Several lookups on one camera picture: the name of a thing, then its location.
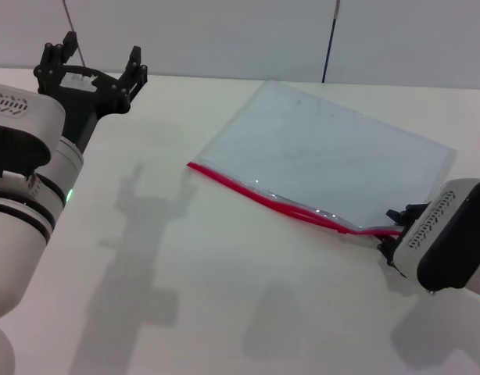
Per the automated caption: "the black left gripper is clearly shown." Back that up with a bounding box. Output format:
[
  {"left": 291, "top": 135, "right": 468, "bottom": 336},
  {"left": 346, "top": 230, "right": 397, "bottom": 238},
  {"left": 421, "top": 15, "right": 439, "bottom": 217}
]
[{"left": 33, "top": 31, "right": 149, "bottom": 153}]

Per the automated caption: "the clear document bag red zip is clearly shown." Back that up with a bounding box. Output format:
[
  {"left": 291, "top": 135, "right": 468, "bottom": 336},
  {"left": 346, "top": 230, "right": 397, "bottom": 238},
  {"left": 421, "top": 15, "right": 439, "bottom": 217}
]
[{"left": 186, "top": 80, "right": 458, "bottom": 240}]

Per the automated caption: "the black vertical wall strip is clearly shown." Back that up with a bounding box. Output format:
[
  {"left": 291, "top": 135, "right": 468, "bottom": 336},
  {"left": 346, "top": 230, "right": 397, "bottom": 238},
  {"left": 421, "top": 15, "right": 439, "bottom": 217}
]
[{"left": 321, "top": 0, "right": 342, "bottom": 84}]

